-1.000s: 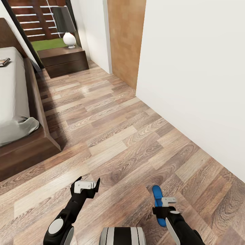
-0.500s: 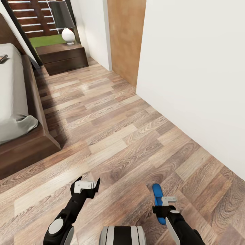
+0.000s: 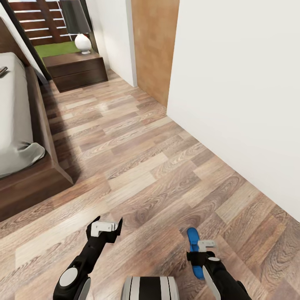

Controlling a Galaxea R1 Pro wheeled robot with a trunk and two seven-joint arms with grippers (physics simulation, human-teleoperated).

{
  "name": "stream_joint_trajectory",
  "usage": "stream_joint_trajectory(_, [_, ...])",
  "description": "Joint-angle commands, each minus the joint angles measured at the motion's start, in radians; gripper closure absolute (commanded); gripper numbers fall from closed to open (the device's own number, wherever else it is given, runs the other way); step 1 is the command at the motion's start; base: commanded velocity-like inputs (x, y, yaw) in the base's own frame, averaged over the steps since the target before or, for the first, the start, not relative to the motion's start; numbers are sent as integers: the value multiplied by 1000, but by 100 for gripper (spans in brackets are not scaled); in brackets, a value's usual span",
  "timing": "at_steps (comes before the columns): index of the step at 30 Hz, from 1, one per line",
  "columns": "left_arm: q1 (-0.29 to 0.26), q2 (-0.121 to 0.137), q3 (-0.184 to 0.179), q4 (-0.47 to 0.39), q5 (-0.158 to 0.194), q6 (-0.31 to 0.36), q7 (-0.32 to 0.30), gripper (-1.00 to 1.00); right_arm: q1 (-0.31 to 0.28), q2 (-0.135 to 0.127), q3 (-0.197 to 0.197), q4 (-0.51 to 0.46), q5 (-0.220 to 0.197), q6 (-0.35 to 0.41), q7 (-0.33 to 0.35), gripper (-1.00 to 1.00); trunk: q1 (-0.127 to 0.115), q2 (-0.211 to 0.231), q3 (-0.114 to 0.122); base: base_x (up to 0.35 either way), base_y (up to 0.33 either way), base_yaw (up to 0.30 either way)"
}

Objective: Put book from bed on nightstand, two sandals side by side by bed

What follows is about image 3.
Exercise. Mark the bed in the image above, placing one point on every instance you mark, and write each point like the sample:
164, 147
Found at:
29, 169

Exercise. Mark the table lamp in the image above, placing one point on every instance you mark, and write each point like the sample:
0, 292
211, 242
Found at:
76, 23

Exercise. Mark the sandal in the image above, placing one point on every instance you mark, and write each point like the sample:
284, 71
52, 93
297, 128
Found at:
193, 239

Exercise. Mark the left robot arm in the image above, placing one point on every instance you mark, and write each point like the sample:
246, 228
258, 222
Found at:
74, 283

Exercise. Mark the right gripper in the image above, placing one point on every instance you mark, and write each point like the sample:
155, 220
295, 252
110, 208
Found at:
196, 257

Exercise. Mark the robot trunk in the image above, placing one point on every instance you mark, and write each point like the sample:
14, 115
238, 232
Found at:
150, 288

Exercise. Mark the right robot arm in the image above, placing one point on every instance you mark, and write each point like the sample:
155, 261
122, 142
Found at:
222, 284

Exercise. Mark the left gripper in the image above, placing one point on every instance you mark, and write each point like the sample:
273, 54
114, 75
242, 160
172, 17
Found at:
98, 243

